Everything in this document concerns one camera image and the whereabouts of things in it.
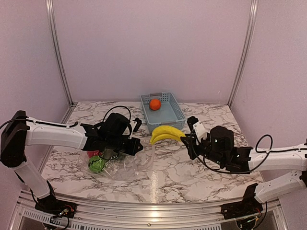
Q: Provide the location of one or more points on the left aluminium corner post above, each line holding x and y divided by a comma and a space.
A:
55, 41

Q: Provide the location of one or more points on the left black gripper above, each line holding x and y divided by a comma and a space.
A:
132, 150

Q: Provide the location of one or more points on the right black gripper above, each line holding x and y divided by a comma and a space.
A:
188, 138

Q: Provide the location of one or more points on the clear zip top bag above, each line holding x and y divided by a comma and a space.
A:
123, 166

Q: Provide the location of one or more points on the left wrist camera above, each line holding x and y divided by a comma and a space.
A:
136, 123

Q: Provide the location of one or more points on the aluminium front rail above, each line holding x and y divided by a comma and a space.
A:
92, 214

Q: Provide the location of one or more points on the red fake fruit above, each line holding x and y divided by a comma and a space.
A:
92, 153

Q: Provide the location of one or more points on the aluminium corner post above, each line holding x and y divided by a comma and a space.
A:
55, 41
245, 50

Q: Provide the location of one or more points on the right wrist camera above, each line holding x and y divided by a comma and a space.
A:
197, 128

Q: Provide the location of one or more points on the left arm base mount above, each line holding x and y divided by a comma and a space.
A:
52, 205

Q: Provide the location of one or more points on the green fake vegetable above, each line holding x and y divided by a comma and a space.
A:
96, 164

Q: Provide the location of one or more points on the light blue plastic basket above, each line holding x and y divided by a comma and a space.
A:
170, 113

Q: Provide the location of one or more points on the yellow fake bananas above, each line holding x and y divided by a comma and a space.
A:
166, 132

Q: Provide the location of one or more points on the right aluminium corner post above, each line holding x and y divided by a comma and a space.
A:
245, 50

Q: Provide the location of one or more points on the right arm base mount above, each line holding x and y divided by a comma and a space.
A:
247, 206

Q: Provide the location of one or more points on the orange fake fruit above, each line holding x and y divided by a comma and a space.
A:
155, 104

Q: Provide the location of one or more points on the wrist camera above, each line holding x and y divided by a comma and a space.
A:
136, 123
197, 128

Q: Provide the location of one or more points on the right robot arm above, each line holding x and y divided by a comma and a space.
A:
218, 153

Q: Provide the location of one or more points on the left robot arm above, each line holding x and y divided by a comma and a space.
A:
114, 134

